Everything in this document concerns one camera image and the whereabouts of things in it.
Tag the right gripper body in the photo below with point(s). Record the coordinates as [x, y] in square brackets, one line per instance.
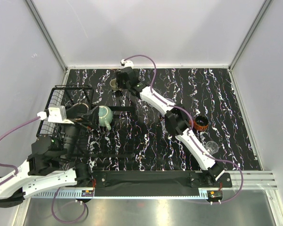
[120, 83]

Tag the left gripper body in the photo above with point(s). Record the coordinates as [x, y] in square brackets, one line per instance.
[70, 133]

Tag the small beige mug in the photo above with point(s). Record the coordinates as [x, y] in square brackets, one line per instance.
[113, 85]

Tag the green glazed ceramic mug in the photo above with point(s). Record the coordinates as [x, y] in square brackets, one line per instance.
[105, 116]

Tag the orange black mug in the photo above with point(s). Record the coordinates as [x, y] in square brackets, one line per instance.
[200, 123]

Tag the black mug red inside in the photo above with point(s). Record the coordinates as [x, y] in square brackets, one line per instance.
[77, 111]

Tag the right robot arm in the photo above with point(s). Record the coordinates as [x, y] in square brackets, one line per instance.
[178, 122]

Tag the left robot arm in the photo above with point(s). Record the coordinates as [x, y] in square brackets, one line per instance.
[52, 161]

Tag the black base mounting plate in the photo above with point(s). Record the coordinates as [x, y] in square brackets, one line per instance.
[151, 183]

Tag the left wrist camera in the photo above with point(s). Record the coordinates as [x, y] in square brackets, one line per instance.
[57, 114]

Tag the black wire dish rack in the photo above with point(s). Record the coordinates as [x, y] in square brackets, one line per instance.
[119, 142]

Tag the grey cable duct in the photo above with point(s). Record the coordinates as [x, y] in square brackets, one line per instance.
[61, 194]

